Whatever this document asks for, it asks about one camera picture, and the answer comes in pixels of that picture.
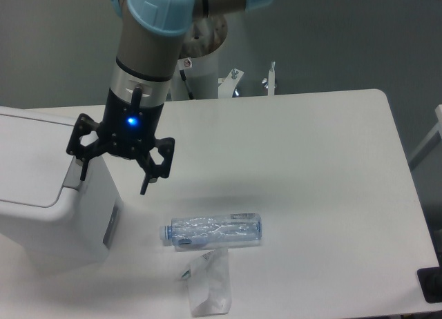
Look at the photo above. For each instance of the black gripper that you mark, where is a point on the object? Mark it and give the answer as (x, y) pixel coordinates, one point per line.
(129, 129)

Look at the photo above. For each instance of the white trash can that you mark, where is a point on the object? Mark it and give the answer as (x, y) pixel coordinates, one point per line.
(61, 221)

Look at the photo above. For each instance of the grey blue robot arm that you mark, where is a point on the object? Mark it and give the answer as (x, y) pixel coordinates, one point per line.
(153, 32)

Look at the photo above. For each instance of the clear plastic water bottle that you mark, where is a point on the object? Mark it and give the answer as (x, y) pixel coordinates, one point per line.
(211, 232)

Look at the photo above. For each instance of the crumpled white plastic bag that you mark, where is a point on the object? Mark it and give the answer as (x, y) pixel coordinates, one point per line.
(208, 283)

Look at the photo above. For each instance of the black clamp at table edge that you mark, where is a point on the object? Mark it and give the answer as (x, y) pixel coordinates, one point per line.
(430, 282)

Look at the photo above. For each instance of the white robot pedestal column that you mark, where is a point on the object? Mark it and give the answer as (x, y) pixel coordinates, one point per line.
(196, 74)

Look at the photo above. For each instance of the white metal support frame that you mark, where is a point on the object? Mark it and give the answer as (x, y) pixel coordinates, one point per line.
(236, 84)

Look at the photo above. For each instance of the white frame leg right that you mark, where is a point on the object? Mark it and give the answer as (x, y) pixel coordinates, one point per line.
(428, 143)

